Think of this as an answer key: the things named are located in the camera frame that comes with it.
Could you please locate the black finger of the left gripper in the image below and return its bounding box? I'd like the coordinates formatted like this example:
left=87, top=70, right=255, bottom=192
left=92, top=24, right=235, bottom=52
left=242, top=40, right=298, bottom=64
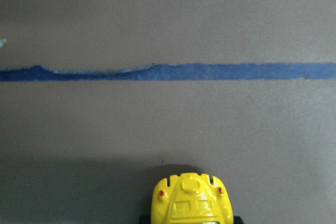
left=233, top=216, right=243, bottom=224
left=138, top=215, right=151, bottom=224

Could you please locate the yellow beetle toy car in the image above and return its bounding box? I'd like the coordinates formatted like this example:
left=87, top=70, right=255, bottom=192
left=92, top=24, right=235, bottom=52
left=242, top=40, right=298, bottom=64
left=150, top=173, right=234, bottom=224

